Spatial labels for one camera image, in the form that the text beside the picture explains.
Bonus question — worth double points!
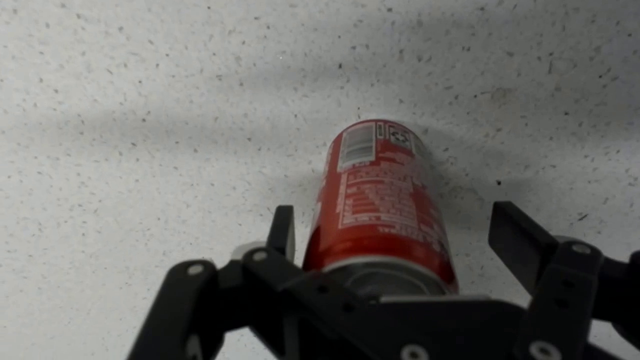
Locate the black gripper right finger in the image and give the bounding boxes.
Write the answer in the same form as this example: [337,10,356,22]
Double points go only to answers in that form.
[488,200,640,360]

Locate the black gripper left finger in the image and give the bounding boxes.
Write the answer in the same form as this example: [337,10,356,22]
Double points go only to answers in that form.
[127,203,377,360]

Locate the red soda can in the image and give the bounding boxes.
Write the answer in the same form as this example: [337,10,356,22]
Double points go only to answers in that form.
[302,118,461,298]

